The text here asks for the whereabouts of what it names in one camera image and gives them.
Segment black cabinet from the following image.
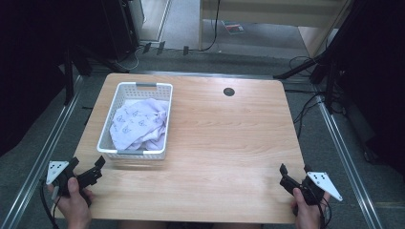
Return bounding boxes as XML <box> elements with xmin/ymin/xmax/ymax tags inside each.
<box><xmin>100</xmin><ymin>0</ymin><xmax>145</xmax><ymax>62</ymax></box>

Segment light wooden furniture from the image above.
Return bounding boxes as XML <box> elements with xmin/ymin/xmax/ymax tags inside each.
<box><xmin>198</xmin><ymin>0</ymin><xmax>355</xmax><ymax>59</ymax></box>

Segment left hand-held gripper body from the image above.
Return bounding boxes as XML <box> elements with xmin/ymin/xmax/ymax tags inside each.
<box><xmin>45</xmin><ymin>160</ymin><xmax>103</xmax><ymax>206</ymax></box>

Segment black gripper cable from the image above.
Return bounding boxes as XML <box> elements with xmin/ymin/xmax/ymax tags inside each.
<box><xmin>305</xmin><ymin>187</ymin><xmax>332</xmax><ymax>229</ymax></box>
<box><xmin>38</xmin><ymin>178</ymin><xmax>63</xmax><ymax>229</ymax></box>

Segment black hanging cable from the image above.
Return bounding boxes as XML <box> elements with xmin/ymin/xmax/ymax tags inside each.
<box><xmin>201</xmin><ymin>0</ymin><xmax>223</xmax><ymax>52</ymax></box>

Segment metal floor rail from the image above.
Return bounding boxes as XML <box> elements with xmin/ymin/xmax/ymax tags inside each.
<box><xmin>0</xmin><ymin>75</ymin><xmax>84</xmax><ymax>229</ymax></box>
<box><xmin>314</xmin><ymin>94</ymin><xmax>385</xmax><ymax>229</ymax></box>
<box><xmin>127</xmin><ymin>70</ymin><xmax>317</xmax><ymax>84</ymax></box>

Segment white plastic basket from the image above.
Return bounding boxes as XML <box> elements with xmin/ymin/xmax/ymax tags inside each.
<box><xmin>96</xmin><ymin>81</ymin><xmax>174</xmax><ymax>160</ymax></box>

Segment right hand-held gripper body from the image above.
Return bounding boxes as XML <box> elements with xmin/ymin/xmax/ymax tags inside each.
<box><xmin>279</xmin><ymin>171</ymin><xmax>344</xmax><ymax>208</ymax></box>

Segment person's right hand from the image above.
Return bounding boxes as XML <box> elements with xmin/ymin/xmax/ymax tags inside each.
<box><xmin>290</xmin><ymin>187</ymin><xmax>332</xmax><ymax>229</ymax></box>

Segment person's left hand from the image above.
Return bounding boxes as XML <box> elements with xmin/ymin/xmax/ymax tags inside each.
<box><xmin>47</xmin><ymin>177</ymin><xmax>96</xmax><ymax>229</ymax></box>

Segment black floor cables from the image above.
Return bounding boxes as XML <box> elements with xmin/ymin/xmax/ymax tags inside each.
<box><xmin>283</xmin><ymin>54</ymin><xmax>330</xmax><ymax>139</ymax></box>

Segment black metal stand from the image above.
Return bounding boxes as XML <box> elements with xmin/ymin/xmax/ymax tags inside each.
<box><xmin>62</xmin><ymin>44</ymin><xmax>94</xmax><ymax>107</ymax></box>

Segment black tripod stand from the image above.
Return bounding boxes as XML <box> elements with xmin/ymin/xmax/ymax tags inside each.
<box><xmin>272</xmin><ymin>47</ymin><xmax>343</xmax><ymax>115</ymax></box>

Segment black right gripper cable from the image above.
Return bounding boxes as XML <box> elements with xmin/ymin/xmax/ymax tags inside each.
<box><xmin>305</xmin><ymin>187</ymin><xmax>332</xmax><ymax>229</ymax></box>

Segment white printed cloth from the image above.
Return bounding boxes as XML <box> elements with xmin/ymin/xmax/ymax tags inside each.
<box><xmin>109</xmin><ymin>97</ymin><xmax>169</xmax><ymax>152</ymax></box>

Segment white floor cable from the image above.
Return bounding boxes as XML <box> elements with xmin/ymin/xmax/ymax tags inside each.
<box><xmin>116</xmin><ymin>46</ymin><xmax>141</xmax><ymax>73</ymax></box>

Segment red and white booklet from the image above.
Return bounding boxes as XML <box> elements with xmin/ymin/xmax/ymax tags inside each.
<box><xmin>221</xmin><ymin>20</ymin><xmax>245</xmax><ymax>35</ymax></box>

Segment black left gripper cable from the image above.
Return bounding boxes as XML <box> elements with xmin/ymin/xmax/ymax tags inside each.
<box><xmin>38</xmin><ymin>178</ymin><xmax>63</xmax><ymax>229</ymax></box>

